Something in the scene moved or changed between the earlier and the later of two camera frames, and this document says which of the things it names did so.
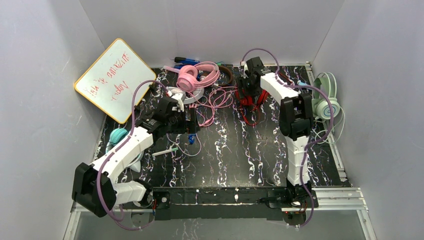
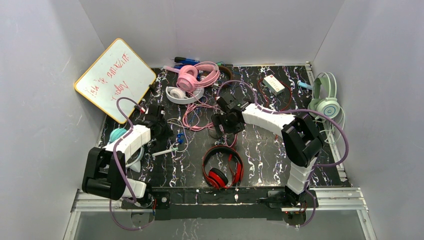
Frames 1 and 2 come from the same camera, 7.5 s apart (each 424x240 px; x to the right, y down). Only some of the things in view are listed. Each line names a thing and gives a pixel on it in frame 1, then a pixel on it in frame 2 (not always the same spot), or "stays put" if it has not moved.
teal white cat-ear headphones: [115, 135] stays put
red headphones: [249, 107] → [215, 177]
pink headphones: [190, 77] stays put
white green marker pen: [173, 149] stays put
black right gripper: [248, 87] → [227, 104]
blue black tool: [181, 61] stays put
